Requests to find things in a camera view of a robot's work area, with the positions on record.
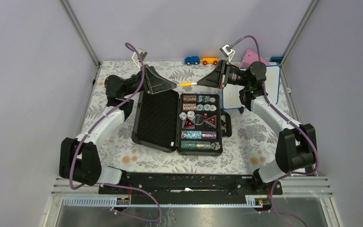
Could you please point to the red triangle all-in marker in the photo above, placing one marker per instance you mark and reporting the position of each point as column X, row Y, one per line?
column 188, row 124

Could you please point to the floral table cloth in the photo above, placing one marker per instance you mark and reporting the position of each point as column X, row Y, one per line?
column 251, row 146

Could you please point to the blue block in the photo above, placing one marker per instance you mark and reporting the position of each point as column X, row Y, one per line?
column 277, row 59

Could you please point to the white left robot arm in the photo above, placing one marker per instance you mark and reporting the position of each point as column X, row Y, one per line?
column 79, row 158

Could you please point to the clear dealer button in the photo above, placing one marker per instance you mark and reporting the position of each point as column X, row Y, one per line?
column 199, row 119

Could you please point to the black poker chip case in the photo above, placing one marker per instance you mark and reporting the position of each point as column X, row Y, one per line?
column 159, row 118

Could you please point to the blue framed whiteboard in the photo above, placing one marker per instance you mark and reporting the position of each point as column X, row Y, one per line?
column 230, row 94

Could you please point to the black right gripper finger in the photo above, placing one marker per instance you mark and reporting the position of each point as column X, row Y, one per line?
column 216, row 75
column 213, row 84

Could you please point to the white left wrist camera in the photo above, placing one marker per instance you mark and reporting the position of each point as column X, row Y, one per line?
column 139, row 56

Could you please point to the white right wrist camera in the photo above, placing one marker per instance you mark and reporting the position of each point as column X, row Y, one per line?
column 228, row 52

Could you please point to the blue toy car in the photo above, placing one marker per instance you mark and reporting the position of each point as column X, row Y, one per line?
column 192, row 60

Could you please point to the orange toy car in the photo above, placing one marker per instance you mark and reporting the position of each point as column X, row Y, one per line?
column 210, row 60

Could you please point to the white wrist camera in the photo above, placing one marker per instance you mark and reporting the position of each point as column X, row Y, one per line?
column 228, row 52
column 139, row 56

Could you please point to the pink box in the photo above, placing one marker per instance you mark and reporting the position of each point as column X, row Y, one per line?
column 248, row 58

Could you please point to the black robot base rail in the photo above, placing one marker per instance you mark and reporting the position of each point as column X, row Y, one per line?
column 191, row 189

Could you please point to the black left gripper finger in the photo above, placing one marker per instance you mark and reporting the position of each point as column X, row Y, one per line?
column 155, row 78
column 162, row 88

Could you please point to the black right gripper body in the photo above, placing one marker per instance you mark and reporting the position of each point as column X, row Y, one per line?
column 233, row 76

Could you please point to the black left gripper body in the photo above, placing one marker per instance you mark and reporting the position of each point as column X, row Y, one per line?
column 138, row 81

